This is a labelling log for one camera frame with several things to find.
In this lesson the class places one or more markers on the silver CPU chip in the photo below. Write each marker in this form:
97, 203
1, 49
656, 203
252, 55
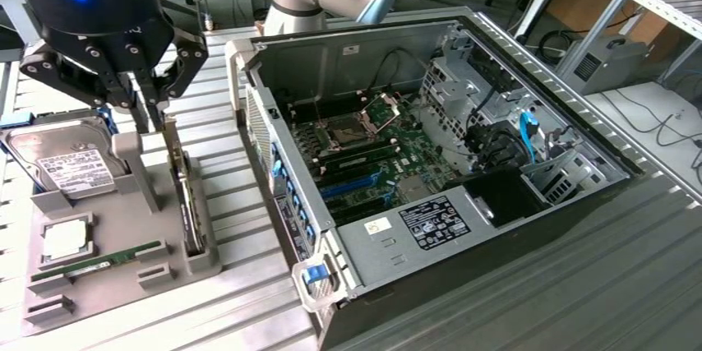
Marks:
66, 240

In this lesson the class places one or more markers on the grey parts rack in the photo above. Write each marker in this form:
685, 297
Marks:
137, 227

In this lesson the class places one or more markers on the aluminium profile frame table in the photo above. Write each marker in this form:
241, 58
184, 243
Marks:
659, 1

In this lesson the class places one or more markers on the blue expansion slot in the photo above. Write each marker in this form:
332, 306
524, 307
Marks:
346, 187

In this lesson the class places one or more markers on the grey disk bay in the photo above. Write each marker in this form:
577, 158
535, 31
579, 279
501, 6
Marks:
565, 182

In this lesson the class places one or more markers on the green RAM stick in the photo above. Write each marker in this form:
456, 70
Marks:
94, 262

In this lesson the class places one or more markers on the CPU socket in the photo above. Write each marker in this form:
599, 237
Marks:
346, 135

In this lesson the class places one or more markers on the black plastic shroud box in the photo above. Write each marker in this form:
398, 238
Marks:
495, 199

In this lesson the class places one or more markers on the metal socket cover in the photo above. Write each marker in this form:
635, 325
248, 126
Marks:
384, 110

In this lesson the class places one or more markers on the grey power supply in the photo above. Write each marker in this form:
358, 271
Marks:
378, 252

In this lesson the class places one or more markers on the perforated metal drive cage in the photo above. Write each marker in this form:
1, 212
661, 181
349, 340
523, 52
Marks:
456, 92

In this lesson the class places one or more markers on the open black PC case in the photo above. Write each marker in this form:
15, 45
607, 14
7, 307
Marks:
308, 67

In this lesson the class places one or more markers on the thin locking lever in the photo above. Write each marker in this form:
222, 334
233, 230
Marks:
318, 110

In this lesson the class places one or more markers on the silver chipset heatsink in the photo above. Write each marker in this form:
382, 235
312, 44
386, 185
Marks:
416, 188

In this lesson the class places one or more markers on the white side table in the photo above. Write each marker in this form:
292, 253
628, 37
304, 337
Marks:
680, 158

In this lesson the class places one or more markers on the silver hard disk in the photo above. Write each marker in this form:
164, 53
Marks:
66, 162

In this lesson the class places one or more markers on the Nvidia graphics card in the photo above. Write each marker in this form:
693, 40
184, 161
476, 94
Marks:
189, 211

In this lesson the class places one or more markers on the blue case latch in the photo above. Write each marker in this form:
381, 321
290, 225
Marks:
316, 275

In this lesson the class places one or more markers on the grey controller box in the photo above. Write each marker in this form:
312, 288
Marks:
615, 67

